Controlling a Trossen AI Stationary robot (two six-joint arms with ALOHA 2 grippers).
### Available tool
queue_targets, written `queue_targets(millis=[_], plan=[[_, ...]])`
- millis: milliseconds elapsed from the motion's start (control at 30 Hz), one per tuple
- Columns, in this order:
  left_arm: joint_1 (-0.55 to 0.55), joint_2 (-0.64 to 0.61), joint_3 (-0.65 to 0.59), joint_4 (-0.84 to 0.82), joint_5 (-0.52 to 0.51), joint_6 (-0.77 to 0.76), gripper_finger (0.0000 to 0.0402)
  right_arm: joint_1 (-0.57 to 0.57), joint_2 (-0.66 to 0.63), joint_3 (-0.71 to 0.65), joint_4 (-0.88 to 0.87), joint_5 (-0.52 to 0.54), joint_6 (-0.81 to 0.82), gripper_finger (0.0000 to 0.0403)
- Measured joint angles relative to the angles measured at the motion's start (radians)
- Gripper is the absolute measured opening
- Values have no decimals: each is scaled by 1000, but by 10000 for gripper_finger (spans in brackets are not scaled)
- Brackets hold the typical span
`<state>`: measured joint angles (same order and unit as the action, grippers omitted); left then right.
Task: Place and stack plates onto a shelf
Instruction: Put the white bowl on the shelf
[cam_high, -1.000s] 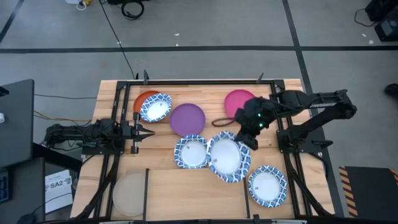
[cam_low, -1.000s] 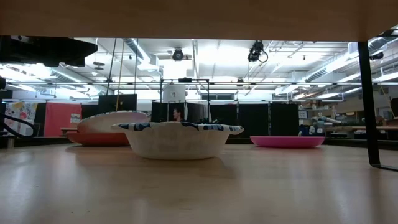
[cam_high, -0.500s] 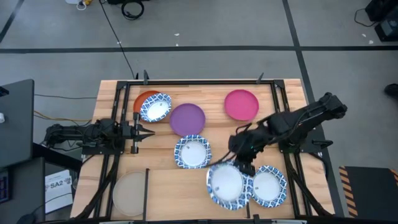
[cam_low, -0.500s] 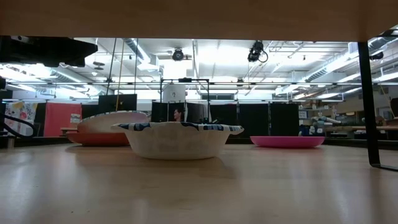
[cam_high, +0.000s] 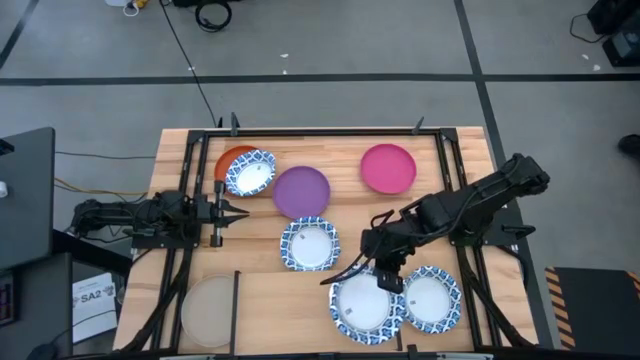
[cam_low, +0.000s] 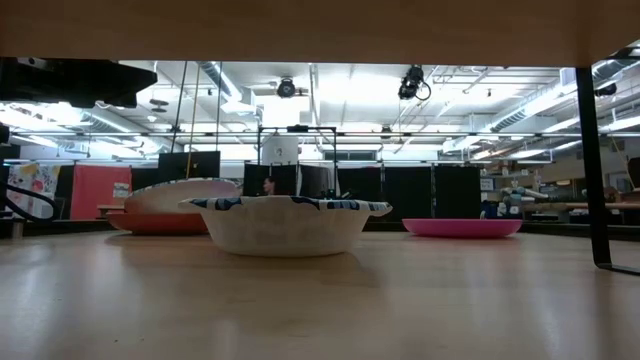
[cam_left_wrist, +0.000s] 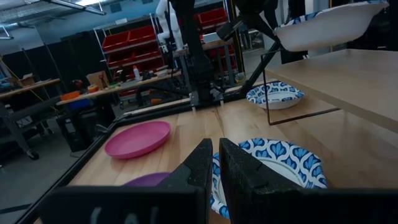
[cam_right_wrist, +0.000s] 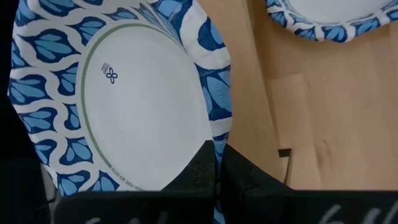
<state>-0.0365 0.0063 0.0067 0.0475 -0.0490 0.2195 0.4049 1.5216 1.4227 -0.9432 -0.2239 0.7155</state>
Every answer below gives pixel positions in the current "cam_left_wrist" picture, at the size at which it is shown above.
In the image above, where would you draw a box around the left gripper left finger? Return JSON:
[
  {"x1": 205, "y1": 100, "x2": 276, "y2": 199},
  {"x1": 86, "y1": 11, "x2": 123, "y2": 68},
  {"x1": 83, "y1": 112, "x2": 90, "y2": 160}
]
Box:
[{"x1": 39, "y1": 138, "x2": 214, "y2": 224}]

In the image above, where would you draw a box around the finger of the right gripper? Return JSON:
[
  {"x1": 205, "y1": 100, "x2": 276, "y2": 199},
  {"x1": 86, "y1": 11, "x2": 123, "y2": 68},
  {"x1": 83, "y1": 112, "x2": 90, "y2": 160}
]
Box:
[{"x1": 244, "y1": 14, "x2": 280, "y2": 42}]

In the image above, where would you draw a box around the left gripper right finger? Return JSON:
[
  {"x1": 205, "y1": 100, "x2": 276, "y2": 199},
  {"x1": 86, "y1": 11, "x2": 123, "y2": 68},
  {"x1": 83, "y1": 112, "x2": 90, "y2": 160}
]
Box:
[{"x1": 219, "y1": 138, "x2": 398, "y2": 224}]

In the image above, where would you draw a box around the purple plastic plate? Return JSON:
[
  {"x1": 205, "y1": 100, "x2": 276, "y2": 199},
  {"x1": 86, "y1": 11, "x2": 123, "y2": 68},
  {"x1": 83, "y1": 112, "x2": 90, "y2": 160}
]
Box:
[{"x1": 123, "y1": 172, "x2": 171, "y2": 187}]

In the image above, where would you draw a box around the blue patterned paper plate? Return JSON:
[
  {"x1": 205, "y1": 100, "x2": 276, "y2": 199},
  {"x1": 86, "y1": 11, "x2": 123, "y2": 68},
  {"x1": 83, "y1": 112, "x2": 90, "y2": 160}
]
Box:
[
  {"x1": 272, "y1": 0, "x2": 390, "y2": 53},
  {"x1": 245, "y1": 81, "x2": 306, "y2": 111},
  {"x1": 210, "y1": 138, "x2": 329, "y2": 220}
]

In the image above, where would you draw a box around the pink plastic plate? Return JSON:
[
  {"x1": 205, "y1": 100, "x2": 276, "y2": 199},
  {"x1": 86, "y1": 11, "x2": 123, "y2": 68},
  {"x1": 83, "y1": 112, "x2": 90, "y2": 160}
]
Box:
[{"x1": 104, "y1": 120, "x2": 172, "y2": 160}]

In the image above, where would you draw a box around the metal rack with red bins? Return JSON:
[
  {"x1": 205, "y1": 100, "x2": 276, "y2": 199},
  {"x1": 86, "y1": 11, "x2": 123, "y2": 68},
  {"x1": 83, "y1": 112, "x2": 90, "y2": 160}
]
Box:
[
  {"x1": 93, "y1": 14, "x2": 175, "y2": 94},
  {"x1": 194, "y1": 6, "x2": 239, "y2": 82}
]

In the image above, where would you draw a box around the black computer tower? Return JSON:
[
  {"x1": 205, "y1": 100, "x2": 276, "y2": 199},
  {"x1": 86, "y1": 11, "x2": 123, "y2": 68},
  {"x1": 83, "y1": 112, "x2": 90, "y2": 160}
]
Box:
[
  {"x1": 55, "y1": 111, "x2": 94, "y2": 153},
  {"x1": 90, "y1": 104, "x2": 118, "y2": 131}
]

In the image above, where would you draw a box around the blue storage bin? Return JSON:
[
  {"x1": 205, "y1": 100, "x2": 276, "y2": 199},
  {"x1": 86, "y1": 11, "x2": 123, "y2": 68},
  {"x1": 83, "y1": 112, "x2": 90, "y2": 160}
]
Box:
[{"x1": 67, "y1": 98, "x2": 93, "y2": 111}]

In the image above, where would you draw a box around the brown cardboard box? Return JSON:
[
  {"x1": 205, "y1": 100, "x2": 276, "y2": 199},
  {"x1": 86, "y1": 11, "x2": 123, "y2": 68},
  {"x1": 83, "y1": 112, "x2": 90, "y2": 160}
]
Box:
[{"x1": 86, "y1": 70, "x2": 110, "y2": 90}]

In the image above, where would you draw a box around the orange tray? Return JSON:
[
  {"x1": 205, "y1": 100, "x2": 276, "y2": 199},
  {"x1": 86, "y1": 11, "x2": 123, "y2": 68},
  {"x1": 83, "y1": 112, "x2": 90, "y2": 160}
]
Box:
[{"x1": 60, "y1": 90, "x2": 81, "y2": 101}]

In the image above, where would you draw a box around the metal workbench with wooden top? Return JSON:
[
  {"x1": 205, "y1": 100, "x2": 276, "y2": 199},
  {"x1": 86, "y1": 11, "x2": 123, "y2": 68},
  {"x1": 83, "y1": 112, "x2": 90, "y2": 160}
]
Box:
[{"x1": 0, "y1": 77, "x2": 63, "y2": 161}]

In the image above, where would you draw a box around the small cardboard box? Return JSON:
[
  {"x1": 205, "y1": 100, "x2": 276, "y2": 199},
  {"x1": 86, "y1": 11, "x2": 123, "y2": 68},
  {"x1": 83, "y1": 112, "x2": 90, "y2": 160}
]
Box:
[{"x1": 17, "y1": 73, "x2": 37, "y2": 87}]

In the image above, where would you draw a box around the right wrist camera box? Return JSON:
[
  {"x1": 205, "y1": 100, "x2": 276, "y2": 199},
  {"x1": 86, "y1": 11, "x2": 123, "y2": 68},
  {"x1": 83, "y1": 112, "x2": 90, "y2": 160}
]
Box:
[{"x1": 216, "y1": 17, "x2": 246, "y2": 42}]

